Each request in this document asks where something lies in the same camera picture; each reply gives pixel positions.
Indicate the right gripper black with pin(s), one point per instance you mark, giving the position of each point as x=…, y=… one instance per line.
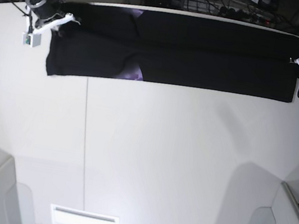
x=47, y=9

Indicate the black T-shirt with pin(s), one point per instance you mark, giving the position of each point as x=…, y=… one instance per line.
x=161, y=47

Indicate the black power strip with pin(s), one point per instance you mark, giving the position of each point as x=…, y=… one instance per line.
x=241, y=15

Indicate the white label plate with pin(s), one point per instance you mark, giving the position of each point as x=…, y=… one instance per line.
x=63, y=215

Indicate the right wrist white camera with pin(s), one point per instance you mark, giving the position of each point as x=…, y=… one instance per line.
x=30, y=39

